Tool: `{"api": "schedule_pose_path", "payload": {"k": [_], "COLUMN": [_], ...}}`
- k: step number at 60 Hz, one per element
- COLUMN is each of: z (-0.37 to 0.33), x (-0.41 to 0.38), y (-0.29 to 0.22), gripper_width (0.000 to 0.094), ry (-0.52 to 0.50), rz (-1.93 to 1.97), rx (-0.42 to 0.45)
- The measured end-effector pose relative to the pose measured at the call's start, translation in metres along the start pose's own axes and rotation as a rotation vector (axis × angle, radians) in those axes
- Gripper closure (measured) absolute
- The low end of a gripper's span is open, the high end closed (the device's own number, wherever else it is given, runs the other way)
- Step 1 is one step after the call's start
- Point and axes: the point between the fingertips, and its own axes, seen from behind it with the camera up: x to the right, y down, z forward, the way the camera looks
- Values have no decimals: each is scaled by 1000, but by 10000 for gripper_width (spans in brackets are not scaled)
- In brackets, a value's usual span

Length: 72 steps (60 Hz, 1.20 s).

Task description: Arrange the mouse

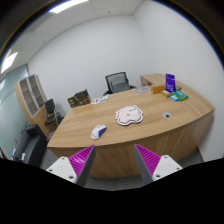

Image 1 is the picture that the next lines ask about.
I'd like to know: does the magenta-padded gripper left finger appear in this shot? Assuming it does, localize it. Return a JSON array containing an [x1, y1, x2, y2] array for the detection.
[[45, 144, 97, 188]]

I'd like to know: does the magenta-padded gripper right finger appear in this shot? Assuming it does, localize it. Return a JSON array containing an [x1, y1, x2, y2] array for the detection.
[[133, 143, 184, 186]]

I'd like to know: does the white blue yellow computer mouse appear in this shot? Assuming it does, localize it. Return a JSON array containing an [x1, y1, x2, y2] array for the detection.
[[90, 124, 108, 141]]

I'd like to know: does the pink pig-shaped mouse pad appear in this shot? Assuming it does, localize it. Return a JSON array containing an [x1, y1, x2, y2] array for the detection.
[[115, 104, 144, 127]]

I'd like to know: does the black sofa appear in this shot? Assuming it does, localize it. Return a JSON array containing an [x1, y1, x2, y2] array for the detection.
[[12, 123, 48, 168]]

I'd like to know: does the small black chair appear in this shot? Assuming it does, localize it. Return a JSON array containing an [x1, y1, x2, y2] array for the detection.
[[43, 98, 64, 129]]

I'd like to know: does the small brown cardboard box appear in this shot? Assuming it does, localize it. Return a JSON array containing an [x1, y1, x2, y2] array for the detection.
[[67, 95, 78, 109]]

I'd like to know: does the wide brown cardboard box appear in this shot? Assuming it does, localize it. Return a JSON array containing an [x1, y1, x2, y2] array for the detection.
[[75, 96, 92, 107]]

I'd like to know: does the green flat box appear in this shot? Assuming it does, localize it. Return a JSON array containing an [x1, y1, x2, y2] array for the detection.
[[173, 90, 189, 101]]

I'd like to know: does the small yellowish box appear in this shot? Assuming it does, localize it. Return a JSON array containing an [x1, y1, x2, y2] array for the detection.
[[159, 89, 172, 98]]

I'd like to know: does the black cardboard box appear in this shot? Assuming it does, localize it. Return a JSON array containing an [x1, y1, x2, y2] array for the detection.
[[73, 89, 90, 100]]

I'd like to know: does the orange wooden box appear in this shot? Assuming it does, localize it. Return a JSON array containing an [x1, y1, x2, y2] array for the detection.
[[150, 84, 166, 95]]

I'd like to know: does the white green leaflet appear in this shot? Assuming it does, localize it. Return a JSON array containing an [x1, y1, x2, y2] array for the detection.
[[91, 95, 110, 105]]

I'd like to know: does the wooden shelf unit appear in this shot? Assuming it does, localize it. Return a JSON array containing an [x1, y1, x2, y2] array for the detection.
[[14, 73, 51, 134]]

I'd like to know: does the round white disc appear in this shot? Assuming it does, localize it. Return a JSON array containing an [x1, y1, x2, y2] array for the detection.
[[134, 86, 151, 94]]

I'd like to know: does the purple sign stand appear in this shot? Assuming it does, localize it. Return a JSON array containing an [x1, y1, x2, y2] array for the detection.
[[164, 73, 177, 93]]

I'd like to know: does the wooden side cabinet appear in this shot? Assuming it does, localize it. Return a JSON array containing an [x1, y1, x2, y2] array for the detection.
[[139, 73, 168, 88]]

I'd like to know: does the black mesh office chair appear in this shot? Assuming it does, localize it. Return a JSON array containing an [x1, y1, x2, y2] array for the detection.
[[102, 71, 137, 96]]

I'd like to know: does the rectangular ceiling light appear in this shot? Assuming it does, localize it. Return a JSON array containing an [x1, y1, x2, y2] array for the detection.
[[49, 0, 89, 14], [0, 51, 19, 74]]

